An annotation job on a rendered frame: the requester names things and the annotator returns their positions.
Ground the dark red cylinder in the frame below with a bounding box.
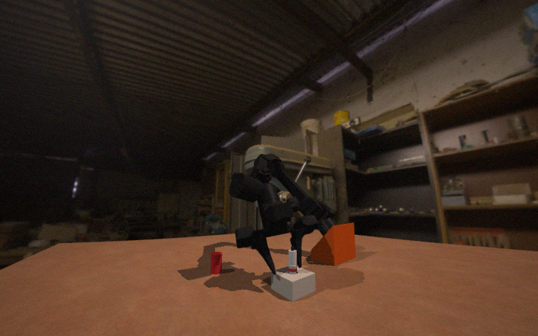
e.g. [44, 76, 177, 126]
[210, 252, 222, 274]

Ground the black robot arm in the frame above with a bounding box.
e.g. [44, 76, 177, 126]
[229, 153, 339, 236]

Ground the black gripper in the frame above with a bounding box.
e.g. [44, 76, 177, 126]
[235, 199, 319, 275]

